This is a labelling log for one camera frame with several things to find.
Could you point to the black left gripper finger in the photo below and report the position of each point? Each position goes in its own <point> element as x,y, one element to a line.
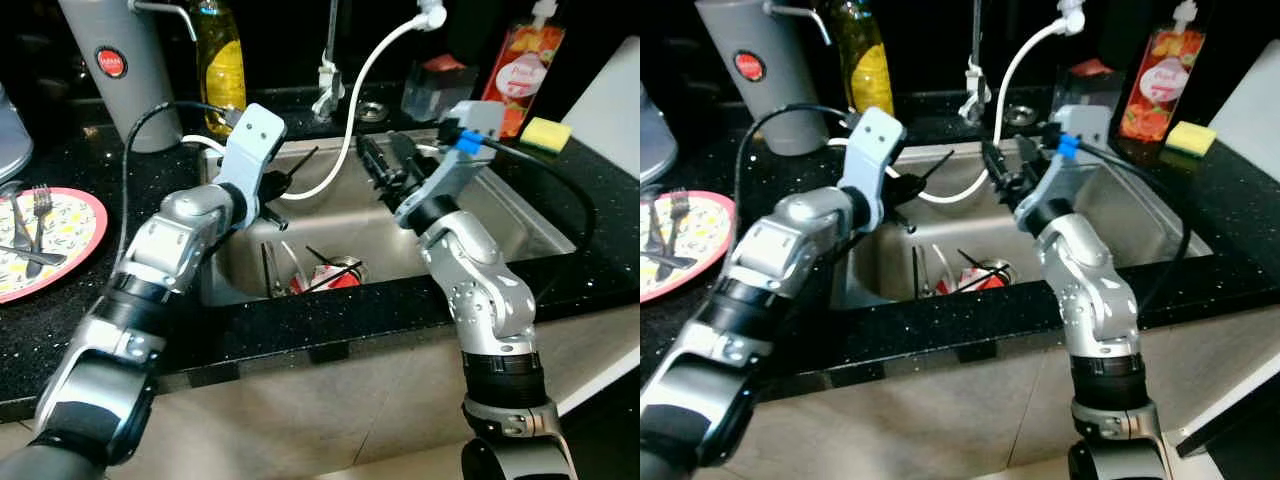
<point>274,218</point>
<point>908,188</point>
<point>905,221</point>
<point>280,184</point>

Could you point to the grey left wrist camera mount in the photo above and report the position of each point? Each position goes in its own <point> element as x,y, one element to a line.
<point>875,145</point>
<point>250,145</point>

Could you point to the yellow green sponge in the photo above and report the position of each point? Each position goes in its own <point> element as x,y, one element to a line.
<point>1190,138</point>
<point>545,133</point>

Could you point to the metal spoon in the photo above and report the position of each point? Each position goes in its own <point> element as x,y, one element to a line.
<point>675,260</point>
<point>35,258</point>

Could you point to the pink rimmed patterned plate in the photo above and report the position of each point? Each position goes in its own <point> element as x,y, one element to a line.
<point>80,225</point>
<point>712,230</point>

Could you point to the chrome sink faucet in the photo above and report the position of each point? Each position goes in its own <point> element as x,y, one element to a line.
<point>325,90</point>
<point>975,90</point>

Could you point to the chrome curved spout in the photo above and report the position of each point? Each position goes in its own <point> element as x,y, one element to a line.
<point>165,8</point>
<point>800,10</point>

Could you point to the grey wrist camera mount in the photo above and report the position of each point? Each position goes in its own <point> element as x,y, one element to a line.
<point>470,150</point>
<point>250,145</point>
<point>875,145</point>
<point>1075,165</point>

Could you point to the metal cutlery piece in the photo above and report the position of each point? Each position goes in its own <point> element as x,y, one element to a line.
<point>270,272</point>
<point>918,272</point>

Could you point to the grey jug with red logo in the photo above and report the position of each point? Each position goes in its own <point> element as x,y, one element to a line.
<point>770,100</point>
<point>115,100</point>

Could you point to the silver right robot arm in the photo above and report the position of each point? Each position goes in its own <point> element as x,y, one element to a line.
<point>490,290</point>
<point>1100,300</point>

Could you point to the clear plastic sponge holder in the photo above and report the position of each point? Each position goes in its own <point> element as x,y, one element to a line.
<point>1082,82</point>
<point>435,88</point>

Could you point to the white board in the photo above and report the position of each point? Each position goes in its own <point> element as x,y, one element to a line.
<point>610,110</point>
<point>1250,120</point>

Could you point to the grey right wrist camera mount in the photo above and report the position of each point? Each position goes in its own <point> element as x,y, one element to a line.
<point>1075,165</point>
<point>470,150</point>

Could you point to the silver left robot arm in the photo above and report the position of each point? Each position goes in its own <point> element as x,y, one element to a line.
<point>130,300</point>
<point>760,290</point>

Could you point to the dark cabinet with white edge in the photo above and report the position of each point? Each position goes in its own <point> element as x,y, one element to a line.
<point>610,430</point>
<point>1245,450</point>

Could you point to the black chopstick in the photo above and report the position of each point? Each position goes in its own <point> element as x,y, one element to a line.
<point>980,278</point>
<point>330,276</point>
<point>970,257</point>
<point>320,256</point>
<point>303,163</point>
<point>938,165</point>

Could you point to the grey rounded appliance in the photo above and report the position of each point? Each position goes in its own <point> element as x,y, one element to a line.
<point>12,140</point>
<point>652,140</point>

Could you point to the metal fork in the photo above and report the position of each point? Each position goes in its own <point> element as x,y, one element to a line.
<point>40,215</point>
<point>678,215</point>

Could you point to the stainless steel sink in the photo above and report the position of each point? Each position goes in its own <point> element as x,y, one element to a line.
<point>975,225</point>
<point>345,220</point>

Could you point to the red peach soap bottle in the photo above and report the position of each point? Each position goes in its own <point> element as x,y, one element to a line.
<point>525,70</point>
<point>1160,90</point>

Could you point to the yellow dish soap bottle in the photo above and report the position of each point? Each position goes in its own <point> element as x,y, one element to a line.
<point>222,70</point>
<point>870,75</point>

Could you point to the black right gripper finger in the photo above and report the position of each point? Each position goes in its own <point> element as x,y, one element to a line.
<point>405,150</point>
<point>1028,152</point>
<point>995,165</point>
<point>368,160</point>

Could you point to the metal sink drain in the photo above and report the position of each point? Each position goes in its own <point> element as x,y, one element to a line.
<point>352,265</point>
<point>997,268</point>

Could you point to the metal table knife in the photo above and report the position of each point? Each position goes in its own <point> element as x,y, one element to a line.
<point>655,225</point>
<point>18,222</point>

